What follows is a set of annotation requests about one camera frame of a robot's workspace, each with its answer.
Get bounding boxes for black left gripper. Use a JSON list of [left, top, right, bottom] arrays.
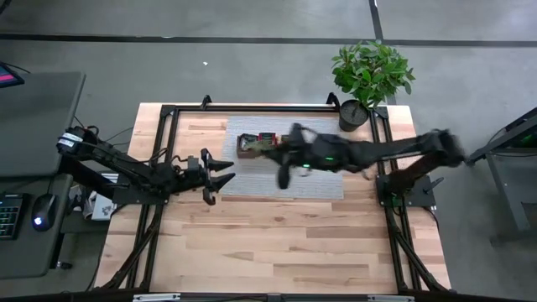
[[178, 148, 237, 206]]

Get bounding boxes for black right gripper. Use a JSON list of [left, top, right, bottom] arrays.
[[263, 123, 336, 190]]

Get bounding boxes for foil packets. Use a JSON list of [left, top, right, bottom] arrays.
[[240, 133, 260, 151]]

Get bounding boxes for wooden three-compartment tray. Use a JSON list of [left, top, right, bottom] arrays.
[[236, 132, 295, 159]]

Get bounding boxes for grey woven placemat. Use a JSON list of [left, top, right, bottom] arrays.
[[220, 115, 346, 200]]

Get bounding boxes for green potted plant black pot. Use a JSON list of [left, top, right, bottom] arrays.
[[331, 40, 416, 133]]

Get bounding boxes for white printed box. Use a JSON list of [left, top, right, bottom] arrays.
[[81, 190, 119, 222]]

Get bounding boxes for black computer mouse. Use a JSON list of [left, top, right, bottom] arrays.
[[30, 193, 58, 232]]

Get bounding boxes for grey computer desk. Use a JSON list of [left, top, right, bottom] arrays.
[[0, 70, 87, 280]]

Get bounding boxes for black backlit keyboard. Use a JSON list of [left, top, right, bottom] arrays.
[[0, 192, 25, 242]]

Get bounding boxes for dark metal table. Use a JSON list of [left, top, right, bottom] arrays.
[[462, 107, 537, 247]]

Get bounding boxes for screen with pink bar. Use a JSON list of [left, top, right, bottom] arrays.
[[0, 61, 25, 90]]

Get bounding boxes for black metal table frame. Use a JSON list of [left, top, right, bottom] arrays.
[[94, 92, 452, 294]]

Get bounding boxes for silver aluminium bracket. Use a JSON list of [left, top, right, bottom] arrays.
[[368, 294, 415, 302], [133, 293, 182, 302]]

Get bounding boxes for black floor cable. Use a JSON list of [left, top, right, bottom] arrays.
[[73, 115, 135, 146]]

